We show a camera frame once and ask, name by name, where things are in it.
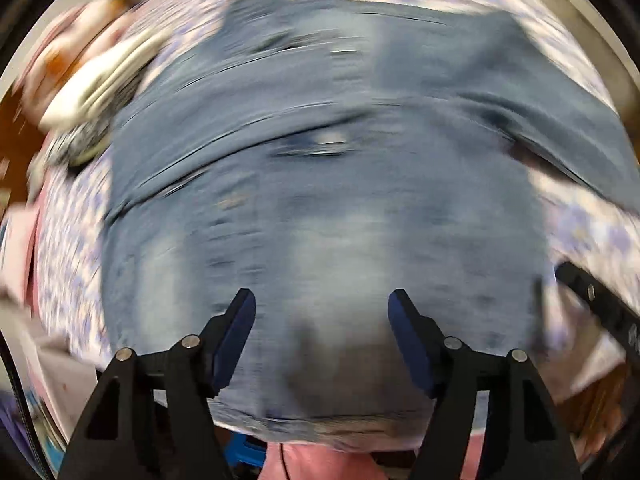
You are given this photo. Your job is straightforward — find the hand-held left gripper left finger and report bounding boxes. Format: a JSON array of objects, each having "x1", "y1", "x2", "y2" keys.
[{"x1": 57, "y1": 288, "x2": 257, "y2": 480}]

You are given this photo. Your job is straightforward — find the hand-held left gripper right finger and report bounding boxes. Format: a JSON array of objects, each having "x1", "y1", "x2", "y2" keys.
[{"x1": 388, "y1": 289, "x2": 583, "y2": 480}]

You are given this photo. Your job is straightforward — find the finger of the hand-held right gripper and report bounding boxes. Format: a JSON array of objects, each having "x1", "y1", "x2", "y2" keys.
[{"x1": 556, "y1": 261, "x2": 640, "y2": 357}]

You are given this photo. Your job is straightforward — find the blue denim jeans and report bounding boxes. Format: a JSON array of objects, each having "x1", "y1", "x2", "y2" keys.
[{"x1": 100, "y1": 0, "x2": 640, "y2": 441}]

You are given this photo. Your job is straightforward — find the blue plastic object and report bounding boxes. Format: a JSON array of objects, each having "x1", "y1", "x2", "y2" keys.
[{"x1": 224, "y1": 434, "x2": 267, "y2": 467}]

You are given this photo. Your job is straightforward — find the person's pink clothing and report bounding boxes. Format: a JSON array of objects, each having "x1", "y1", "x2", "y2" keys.
[{"x1": 262, "y1": 437, "x2": 418, "y2": 480}]

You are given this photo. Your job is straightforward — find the purple floral fleece blanket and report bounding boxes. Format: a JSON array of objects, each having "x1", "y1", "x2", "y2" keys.
[{"x1": 30, "y1": 0, "x2": 640, "y2": 448}]

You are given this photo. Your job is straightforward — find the dark printed cloth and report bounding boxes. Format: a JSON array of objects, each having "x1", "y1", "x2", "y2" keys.
[{"x1": 47, "y1": 112, "x2": 118, "y2": 168}]

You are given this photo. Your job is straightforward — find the white cloth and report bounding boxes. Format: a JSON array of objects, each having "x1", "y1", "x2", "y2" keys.
[{"x1": 40, "y1": 25, "x2": 173, "y2": 131}]

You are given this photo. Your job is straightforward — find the black cable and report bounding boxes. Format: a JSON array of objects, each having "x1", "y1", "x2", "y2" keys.
[{"x1": 0, "y1": 340, "x2": 51, "y2": 480}]

